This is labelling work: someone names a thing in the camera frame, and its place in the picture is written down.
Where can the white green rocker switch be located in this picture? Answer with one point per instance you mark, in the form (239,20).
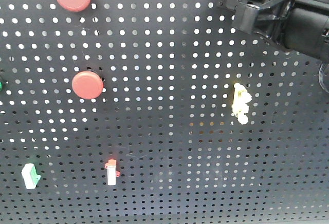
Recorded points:
(30,176)

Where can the lower red push button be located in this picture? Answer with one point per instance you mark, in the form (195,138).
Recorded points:
(87,85)

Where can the black perforated pegboard panel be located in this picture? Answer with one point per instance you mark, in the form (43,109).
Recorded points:
(168,69)

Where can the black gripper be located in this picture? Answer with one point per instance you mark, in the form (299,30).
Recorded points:
(279,22)

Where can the yellow toggle handle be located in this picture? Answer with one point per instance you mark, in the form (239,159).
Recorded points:
(240,107)

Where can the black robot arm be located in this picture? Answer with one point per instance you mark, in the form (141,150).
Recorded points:
(315,30)

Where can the white red rocker switch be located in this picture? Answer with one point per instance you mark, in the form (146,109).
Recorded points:
(112,172)

